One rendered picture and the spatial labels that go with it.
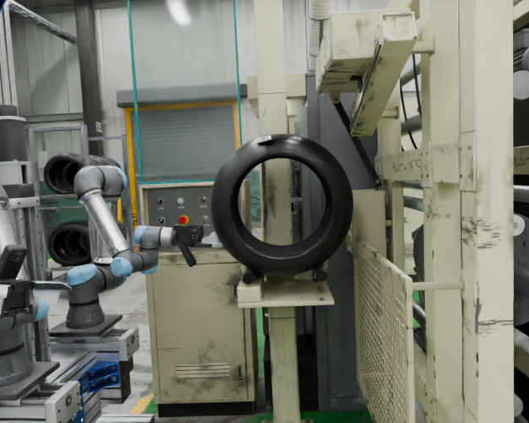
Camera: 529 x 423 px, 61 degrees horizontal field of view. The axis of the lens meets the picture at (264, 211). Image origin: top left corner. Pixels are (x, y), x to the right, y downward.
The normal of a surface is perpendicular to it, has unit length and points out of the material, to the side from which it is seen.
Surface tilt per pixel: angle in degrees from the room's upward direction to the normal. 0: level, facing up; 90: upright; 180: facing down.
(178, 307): 90
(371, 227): 90
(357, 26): 90
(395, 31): 72
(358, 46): 90
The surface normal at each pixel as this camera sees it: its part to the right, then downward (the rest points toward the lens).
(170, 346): -0.04, 0.08
